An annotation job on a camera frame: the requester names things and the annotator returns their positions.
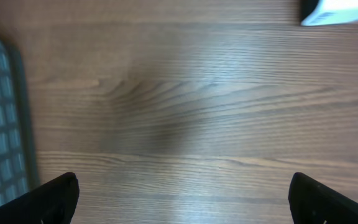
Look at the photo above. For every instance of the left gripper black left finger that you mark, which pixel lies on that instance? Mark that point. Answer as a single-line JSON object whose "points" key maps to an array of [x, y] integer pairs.
{"points": [[51, 203]]}

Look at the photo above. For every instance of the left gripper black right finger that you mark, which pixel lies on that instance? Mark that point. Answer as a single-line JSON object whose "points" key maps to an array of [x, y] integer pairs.
{"points": [[312, 202]]}

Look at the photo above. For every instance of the grey plastic mesh basket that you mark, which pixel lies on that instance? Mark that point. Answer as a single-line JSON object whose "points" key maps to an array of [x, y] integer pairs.
{"points": [[18, 168]]}

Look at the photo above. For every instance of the white barcode scanner stand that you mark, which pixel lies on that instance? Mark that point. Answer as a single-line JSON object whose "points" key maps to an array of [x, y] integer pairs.
{"points": [[328, 12]]}

